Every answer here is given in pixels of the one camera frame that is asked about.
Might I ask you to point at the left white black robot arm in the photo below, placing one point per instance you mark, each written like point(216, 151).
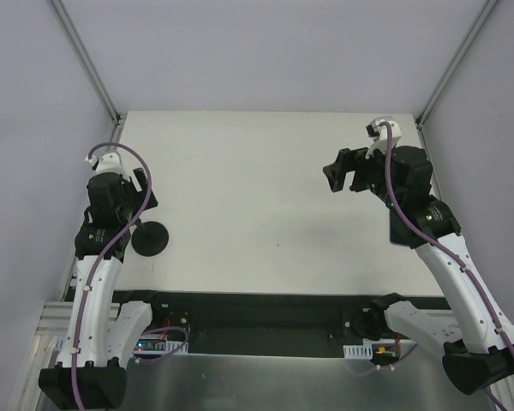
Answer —
point(91, 369)

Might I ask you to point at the right orange connector board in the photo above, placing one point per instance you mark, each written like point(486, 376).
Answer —
point(392, 350)

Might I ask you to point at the white slotted cable duct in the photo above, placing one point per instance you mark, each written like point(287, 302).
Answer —
point(171, 344)
point(358, 352)

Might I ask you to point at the right aluminium frame post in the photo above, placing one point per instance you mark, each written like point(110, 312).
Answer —
point(477, 25)

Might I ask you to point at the right white slotted cable duct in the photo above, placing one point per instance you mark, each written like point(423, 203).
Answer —
point(358, 352)

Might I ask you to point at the left white slotted cable duct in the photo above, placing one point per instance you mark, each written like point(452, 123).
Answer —
point(171, 344)

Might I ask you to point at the left aluminium frame post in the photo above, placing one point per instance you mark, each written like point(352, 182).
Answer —
point(72, 35)

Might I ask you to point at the left green lit circuit board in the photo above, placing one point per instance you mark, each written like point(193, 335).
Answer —
point(150, 345)

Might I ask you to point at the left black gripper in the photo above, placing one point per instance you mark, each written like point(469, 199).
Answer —
point(143, 193)

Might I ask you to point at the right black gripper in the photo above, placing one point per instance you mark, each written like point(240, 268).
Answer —
point(357, 169)

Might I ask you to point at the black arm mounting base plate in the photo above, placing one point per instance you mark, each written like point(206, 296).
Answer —
point(307, 326)

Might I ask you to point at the aluminium frame post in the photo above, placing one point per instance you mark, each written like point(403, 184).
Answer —
point(72, 35)
point(477, 25)

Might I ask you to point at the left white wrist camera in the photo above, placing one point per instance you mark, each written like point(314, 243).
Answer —
point(111, 162)

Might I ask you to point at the aluminium front rail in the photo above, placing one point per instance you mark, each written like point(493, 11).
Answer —
point(54, 319)

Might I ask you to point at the blue cased smartphone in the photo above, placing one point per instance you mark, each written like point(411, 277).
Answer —
point(399, 233)

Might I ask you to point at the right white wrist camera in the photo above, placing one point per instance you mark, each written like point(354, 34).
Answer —
point(383, 131)

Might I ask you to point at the black phone stand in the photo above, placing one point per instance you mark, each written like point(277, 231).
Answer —
point(149, 238)

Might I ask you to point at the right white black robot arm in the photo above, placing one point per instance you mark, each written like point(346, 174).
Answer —
point(480, 350)

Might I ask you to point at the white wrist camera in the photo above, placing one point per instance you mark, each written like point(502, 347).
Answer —
point(383, 131)
point(111, 162)

